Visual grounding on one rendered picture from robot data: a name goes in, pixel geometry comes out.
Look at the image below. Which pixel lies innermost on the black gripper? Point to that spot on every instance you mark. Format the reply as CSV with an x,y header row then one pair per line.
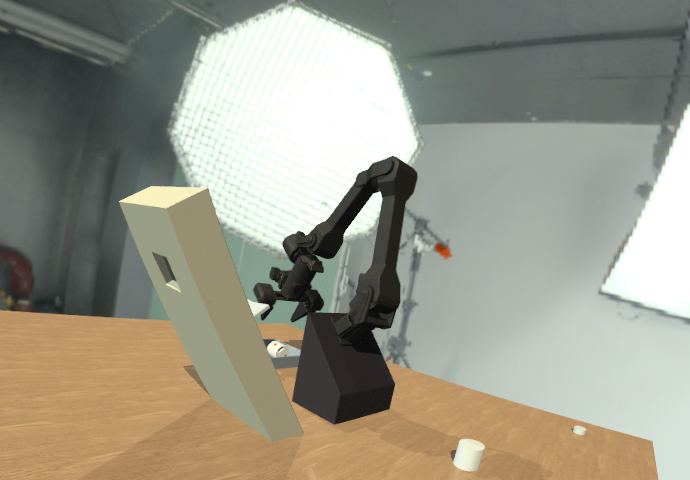
x,y
292,290

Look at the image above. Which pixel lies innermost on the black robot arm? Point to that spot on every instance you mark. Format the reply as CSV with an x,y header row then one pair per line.
x,y
378,291

